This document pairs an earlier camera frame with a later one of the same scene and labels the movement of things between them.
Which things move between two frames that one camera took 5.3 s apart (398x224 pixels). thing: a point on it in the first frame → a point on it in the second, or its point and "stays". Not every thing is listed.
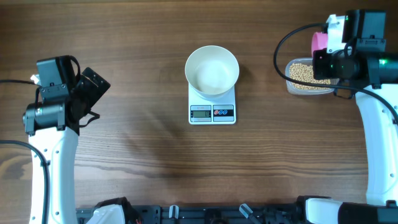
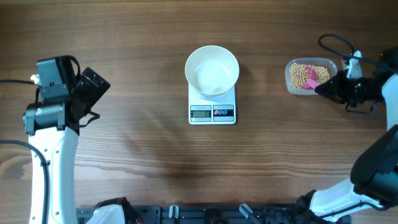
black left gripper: [96, 91] stays
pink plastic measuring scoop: [319, 42] → [312, 82]
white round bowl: [212, 71] stays
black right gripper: [320, 71] → [337, 91]
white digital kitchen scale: [220, 111] stays
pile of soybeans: [305, 72] stays
